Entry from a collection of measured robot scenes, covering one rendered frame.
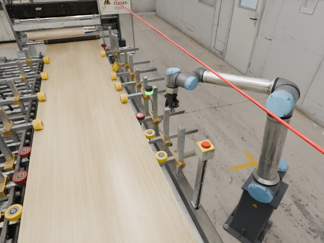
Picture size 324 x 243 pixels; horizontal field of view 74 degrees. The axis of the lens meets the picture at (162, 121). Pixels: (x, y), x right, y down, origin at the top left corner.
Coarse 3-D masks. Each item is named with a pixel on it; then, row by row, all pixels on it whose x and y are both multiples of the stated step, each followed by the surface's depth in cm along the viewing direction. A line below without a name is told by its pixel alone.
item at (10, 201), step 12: (36, 72) 262; (36, 84) 244; (36, 108) 222; (12, 120) 205; (24, 132) 171; (24, 144) 164; (12, 180) 149; (12, 192) 127; (24, 192) 142; (0, 204) 138; (12, 204) 123; (12, 228) 118; (0, 240) 105
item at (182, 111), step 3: (183, 108) 195; (177, 111) 191; (180, 111) 192; (183, 111) 193; (159, 114) 188; (162, 114) 188; (174, 114) 191; (177, 114) 193; (147, 117) 184; (150, 117) 184; (159, 117) 187; (162, 117) 188; (144, 120) 183; (147, 120) 184; (150, 120) 185
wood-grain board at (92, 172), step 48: (48, 48) 315; (96, 48) 315; (48, 96) 204; (96, 96) 204; (48, 144) 151; (96, 144) 151; (144, 144) 151; (48, 192) 120; (96, 192) 120; (144, 192) 120; (48, 240) 99; (96, 240) 99; (144, 240) 99; (192, 240) 100
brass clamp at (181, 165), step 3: (171, 153) 152; (174, 153) 150; (174, 156) 148; (183, 159) 146; (177, 162) 143; (180, 162) 143; (183, 162) 143; (177, 165) 143; (180, 165) 142; (183, 165) 143; (180, 168) 144
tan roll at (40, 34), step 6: (42, 30) 316; (48, 30) 318; (54, 30) 320; (60, 30) 322; (66, 30) 324; (72, 30) 327; (78, 30) 329; (84, 30) 336; (90, 30) 338; (96, 30) 342; (24, 36) 312; (30, 36) 311; (36, 36) 313; (42, 36) 316; (48, 36) 319; (54, 36) 322; (60, 36) 325; (66, 36) 328; (72, 36) 333
